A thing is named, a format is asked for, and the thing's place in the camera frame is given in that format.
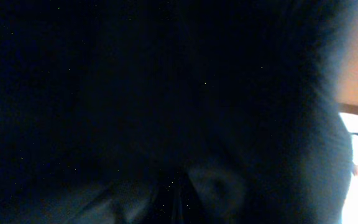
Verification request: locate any black Sydrogen t-shirt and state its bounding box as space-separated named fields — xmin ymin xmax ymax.
xmin=0 ymin=0 xmax=358 ymax=223

